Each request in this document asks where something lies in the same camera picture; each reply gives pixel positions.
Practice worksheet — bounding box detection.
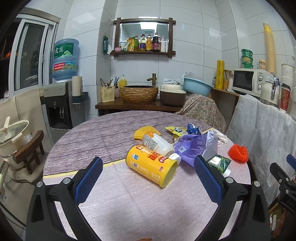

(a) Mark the wooden counter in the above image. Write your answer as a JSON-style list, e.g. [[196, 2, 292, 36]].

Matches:
[[95, 98, 182, 116]]

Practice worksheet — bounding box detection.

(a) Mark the white plastic bottle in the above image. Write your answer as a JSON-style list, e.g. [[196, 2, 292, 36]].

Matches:
[[142, 132, 181, 165]]

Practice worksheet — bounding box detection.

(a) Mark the green small packet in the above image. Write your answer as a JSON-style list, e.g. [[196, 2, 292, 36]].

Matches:
[[208, 154, 231, 174]]

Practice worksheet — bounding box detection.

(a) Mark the yellow foam fruit net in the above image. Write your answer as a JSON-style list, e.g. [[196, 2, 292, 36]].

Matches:
[[134, 126, 161, 140]]

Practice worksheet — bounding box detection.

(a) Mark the small wooden stool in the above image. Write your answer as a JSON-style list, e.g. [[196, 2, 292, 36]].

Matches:
[[13, 130, 46, 175]]

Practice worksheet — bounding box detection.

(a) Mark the yellow oil bottle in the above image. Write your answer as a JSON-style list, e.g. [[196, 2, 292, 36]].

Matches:
[[145, 34, 152, 51]]

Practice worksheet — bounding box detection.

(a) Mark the blue snack wrapper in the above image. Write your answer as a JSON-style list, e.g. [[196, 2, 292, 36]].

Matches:
[[187, 123, 202, 135]]

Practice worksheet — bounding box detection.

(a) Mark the light blue basin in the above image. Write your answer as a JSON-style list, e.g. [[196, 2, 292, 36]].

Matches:
[[183, 77, 212, 97]]

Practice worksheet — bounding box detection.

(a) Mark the white kettle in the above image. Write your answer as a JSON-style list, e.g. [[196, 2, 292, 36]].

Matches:
[[260, 72, 280, 107]]

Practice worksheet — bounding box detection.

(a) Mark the white cloth cover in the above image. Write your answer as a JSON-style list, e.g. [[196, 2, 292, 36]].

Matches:
[[226, 94, 295, 204]]

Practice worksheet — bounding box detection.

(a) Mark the brown white rice cooker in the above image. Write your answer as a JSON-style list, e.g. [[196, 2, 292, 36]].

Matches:
[[160, 84, 186, 107]]

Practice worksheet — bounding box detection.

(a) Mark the tall yellow cup stack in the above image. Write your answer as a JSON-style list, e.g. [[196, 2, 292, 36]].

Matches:
[[263, 22, 276, 74]]

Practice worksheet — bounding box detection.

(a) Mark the wooden framed mirror shelf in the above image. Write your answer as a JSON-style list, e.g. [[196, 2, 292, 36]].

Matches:
[[111, 18, 176, 58]]

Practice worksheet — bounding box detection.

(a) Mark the green bowl stack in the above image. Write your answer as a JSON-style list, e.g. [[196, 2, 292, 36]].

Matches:
[[241, 49, 253, 69]]

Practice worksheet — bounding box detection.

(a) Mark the dark sauce bottle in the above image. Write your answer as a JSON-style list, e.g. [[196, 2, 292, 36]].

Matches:
[[152, 32, 161, 52]]

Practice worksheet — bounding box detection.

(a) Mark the purple plastic bag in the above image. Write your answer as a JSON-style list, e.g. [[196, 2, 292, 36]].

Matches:
[[174, 131, 218, 167]]

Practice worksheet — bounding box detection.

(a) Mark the utensil holder box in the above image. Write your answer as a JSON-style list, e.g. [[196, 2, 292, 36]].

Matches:
[[100, 86, 115, 103]]

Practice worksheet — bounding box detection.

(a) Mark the yellow soap bottle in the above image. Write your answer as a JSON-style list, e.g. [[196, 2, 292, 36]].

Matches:
[[118, 74, 127, 90]]

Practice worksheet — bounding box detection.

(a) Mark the yellow cylindrical can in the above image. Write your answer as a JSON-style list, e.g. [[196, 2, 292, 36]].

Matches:
[[125, 145, 178, 188]]

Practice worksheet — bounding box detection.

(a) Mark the red paper cup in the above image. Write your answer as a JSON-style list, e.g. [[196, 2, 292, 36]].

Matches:
[[280, 83, 291, 113]]

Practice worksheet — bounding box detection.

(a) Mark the window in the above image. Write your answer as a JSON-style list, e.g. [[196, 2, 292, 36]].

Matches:
[[8, 14, 58, 96]]

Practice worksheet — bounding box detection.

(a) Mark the white tissue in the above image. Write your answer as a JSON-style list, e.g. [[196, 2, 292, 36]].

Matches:
[[211, 128, 228, 148]]

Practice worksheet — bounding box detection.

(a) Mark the yellow snack packet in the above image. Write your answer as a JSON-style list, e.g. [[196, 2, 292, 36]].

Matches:
[[165, 126, 187, 137]]

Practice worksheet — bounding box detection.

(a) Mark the brass faucet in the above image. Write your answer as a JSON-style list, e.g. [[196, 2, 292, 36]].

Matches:
[[147, 73, 157, 86]]

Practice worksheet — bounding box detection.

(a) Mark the blue water jug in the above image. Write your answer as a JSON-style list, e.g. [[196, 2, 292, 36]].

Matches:
[[52, 39, 79, 81]]

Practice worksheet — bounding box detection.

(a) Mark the yellow box package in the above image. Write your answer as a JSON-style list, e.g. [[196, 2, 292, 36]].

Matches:
[[215, 60, 224, 89]]

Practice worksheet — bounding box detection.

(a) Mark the woven basket sink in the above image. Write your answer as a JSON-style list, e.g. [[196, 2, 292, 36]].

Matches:
[[120, 85, 159, 102]]

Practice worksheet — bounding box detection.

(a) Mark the white pot with lid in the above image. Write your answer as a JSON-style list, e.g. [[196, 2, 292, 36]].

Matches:
[[0, 116, 31, 170]]

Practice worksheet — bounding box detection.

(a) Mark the water dispenser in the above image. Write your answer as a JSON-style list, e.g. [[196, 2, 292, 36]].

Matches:
[[44, 81, 85, 144]]

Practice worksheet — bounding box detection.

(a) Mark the white microwave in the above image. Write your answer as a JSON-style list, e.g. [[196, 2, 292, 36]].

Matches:
[[232, 68, 273, 97]]

